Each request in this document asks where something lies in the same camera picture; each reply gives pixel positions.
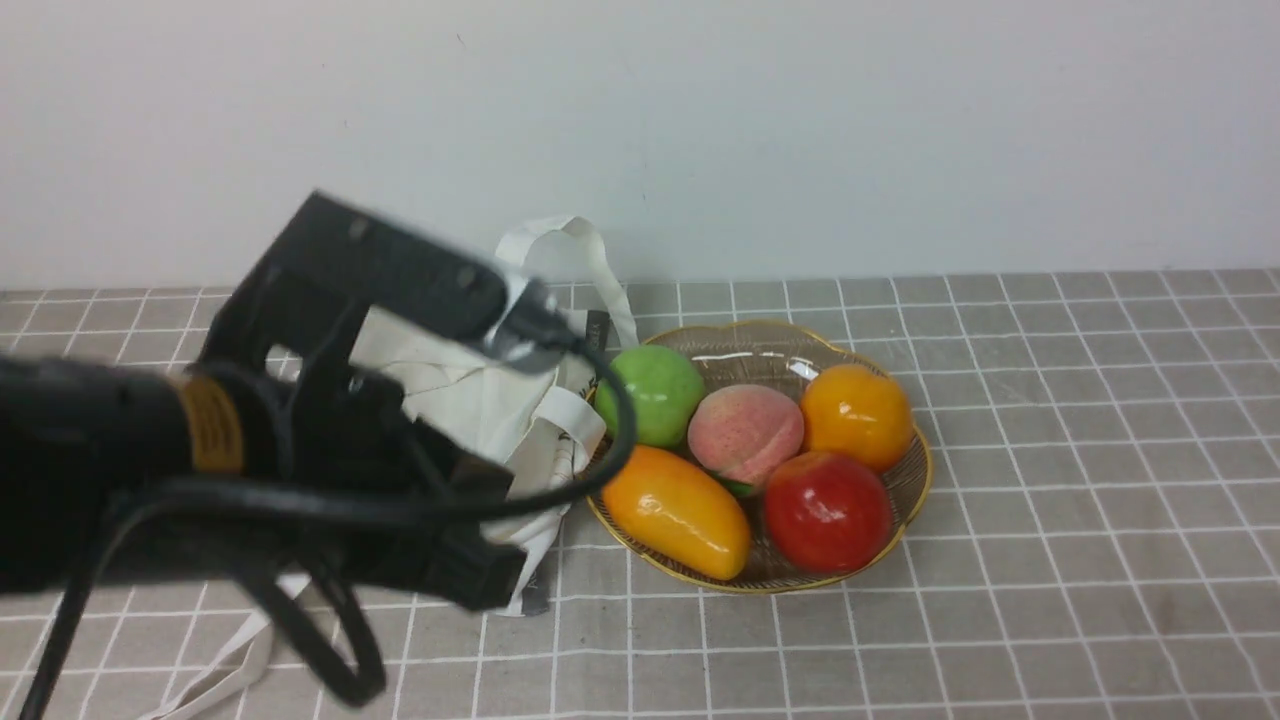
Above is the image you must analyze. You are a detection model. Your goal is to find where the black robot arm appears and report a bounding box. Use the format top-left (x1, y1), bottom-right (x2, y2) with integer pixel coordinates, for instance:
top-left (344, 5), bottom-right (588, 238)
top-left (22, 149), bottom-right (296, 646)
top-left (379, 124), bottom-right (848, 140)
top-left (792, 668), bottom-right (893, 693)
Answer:
top-left (3, 266), bottom-right (524, 609)

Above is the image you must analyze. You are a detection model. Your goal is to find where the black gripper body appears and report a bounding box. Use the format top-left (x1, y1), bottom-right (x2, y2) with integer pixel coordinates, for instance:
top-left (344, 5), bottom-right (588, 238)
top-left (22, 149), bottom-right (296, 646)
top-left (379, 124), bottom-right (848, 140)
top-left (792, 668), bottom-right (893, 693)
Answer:
top-left (189, 270), bottom-right (526, 611)

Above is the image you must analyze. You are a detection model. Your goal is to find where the orange yellow mango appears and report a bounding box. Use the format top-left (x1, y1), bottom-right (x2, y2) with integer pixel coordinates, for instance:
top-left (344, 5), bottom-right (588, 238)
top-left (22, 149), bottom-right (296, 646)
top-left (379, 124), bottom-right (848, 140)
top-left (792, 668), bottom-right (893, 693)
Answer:
top-left (602, 445), bottom-right (753, 582)

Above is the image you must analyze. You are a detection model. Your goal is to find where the black cable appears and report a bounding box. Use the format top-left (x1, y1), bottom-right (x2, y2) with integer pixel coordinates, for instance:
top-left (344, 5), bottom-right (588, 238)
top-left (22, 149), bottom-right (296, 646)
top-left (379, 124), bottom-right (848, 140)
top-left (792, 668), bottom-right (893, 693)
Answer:
top-left (15, 300), bottom-right (641, 720)

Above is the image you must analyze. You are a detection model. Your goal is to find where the green apple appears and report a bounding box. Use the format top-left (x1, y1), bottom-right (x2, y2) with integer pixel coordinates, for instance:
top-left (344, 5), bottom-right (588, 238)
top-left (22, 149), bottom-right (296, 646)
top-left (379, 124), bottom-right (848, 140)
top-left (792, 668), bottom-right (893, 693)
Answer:
top-left (611, 345), bottom-right (707, 451)

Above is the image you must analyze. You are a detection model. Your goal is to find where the white cloth tote bag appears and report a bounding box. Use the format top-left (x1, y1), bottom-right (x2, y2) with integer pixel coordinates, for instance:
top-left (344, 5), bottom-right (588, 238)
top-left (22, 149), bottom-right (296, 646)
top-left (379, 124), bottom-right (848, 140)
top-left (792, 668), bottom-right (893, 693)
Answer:
top-left (137, 217), bottom-right (637, 719)

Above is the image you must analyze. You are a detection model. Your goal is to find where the pink peach with leaf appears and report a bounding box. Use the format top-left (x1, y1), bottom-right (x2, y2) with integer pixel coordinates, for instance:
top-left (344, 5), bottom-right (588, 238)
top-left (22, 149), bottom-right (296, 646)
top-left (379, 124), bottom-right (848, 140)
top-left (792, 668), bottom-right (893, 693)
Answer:
top-left (687, 384), bottom-right (805, 497)

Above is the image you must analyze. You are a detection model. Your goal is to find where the gold rimmed glass plate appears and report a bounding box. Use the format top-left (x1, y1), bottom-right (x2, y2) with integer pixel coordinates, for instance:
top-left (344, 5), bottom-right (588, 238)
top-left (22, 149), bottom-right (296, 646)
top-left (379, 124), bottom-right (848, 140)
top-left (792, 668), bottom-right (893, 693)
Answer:
top-left (585, 320), bottom-right (934, 594)

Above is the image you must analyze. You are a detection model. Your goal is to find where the grey grid tablecloth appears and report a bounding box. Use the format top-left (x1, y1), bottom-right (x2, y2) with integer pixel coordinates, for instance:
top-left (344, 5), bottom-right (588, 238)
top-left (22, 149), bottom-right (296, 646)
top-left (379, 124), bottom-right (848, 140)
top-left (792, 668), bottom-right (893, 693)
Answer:
top-left (356, 269), bottom-right (1279, 719)

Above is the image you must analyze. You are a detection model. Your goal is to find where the red apple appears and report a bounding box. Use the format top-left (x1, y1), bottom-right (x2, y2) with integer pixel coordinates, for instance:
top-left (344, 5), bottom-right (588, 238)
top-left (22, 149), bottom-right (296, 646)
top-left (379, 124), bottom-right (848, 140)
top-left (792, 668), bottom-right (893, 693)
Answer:
top-left (764, 451), bottom-right (895, 575)

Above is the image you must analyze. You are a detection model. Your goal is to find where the orange persimmon fruit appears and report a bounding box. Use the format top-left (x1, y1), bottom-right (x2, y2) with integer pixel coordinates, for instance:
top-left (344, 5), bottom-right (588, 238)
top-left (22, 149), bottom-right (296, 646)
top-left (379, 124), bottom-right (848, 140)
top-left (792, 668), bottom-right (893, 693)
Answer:
top-left (799, 364), bottom-right (915, 473)

